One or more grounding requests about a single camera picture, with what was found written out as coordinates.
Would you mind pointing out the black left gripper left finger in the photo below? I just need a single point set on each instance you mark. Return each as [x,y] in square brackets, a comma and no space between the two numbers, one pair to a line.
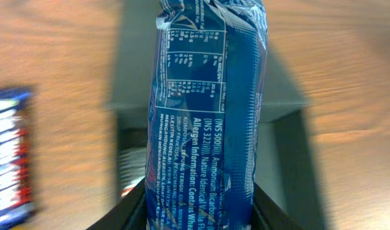
[129,214]

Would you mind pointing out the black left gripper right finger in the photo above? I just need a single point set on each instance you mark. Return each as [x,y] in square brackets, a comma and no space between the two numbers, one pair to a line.
[267,215]

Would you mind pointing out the blue biscuit packet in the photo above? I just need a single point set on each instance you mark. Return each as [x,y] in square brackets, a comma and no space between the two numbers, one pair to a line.
[204,111]

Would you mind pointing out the purple Dairy Milk bar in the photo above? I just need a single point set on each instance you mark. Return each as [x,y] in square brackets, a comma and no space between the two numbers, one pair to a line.
[16,202]

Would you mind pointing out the dark green gift box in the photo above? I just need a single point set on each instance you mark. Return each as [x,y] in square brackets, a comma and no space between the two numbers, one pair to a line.
[284,167]

